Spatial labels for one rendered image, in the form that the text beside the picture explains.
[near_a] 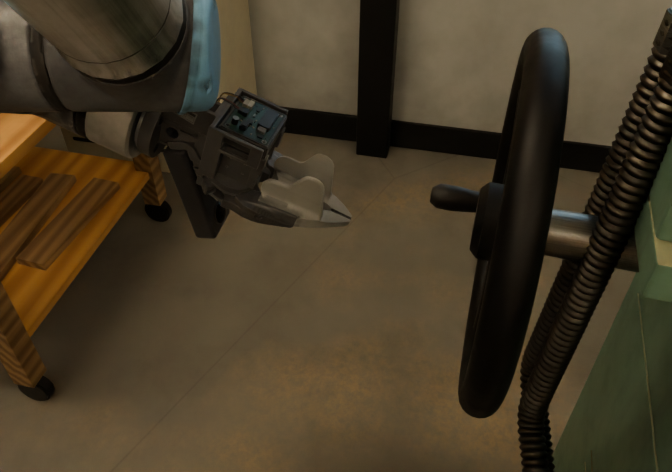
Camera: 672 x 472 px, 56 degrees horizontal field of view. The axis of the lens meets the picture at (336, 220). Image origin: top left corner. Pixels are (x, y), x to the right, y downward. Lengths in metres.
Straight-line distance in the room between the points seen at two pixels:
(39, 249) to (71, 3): 1.14
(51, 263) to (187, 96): 1.02
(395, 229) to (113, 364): 0.77
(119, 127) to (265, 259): 1.04
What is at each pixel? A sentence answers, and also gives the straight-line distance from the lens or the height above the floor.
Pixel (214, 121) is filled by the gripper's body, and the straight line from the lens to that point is 0.57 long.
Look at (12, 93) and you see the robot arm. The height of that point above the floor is 0.90.
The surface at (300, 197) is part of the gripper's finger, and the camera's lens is 0.59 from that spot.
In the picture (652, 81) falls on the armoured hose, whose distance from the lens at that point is 0.46.
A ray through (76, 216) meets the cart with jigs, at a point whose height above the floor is 0.20.
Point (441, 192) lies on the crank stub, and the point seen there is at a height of 0.76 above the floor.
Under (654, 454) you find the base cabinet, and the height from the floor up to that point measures 0.59.
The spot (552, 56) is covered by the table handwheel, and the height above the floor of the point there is 0.95.
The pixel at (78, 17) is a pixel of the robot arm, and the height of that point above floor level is 0.99.
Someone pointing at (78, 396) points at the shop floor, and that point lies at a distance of 1.45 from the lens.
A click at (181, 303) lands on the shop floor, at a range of 1.54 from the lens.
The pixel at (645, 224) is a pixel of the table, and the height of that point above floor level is 0.86.
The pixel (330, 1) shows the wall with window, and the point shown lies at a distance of 1.81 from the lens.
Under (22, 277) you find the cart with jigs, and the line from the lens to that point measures 1.46.
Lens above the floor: 1.13
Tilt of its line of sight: 42 degrees down
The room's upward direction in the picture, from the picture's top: straight up
